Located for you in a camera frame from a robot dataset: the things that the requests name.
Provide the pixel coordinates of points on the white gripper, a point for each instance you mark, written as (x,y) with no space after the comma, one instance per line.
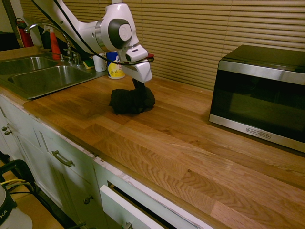
(141,71)

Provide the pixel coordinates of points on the dark cloth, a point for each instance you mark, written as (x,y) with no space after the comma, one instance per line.
(131,102)

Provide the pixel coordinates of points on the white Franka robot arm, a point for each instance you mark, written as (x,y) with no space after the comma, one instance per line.
(78,29)

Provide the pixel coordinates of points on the yellow label wipes canister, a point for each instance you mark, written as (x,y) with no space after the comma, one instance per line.
(115,70)

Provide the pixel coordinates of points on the white cup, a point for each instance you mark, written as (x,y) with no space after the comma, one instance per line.
(99,64)

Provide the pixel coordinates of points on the yellow green sponge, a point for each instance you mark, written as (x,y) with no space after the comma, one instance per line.
(88,64)

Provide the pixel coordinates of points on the chrome gooseneck faucet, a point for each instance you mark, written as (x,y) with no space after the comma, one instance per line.
(69,51)

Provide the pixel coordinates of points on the beige window blinds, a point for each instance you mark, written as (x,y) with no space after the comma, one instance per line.
(202,35)

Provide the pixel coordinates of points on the red spray bottle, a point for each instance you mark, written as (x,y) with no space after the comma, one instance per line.
(54,45)

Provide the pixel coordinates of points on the stainless double basin sink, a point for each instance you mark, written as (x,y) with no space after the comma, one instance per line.
(45,78)

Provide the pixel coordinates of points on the black stainless microwave oven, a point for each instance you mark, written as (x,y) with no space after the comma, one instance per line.
(257,100)

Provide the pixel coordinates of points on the red fire extinguisher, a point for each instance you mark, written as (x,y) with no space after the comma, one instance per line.
(25,35)

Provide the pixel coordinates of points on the white open drawer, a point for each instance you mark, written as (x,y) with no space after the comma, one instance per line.
(119,207)

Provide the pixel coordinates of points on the white kitchen cabinet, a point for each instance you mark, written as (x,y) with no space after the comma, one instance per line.
(33,152)

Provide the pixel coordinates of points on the round metal cabinet knob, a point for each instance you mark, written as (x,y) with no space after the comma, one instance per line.
(88,200)
(4,128)
(7,132)

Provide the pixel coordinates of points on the black box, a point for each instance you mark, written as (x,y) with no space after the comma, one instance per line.
(8,41)

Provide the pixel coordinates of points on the white black lettered device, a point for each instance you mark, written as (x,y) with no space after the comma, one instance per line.
(12,214)

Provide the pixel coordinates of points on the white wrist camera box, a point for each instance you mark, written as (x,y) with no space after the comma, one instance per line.
(137,52)

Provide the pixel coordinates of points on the black metal cart frame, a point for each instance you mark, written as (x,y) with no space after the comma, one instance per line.
(22,167)

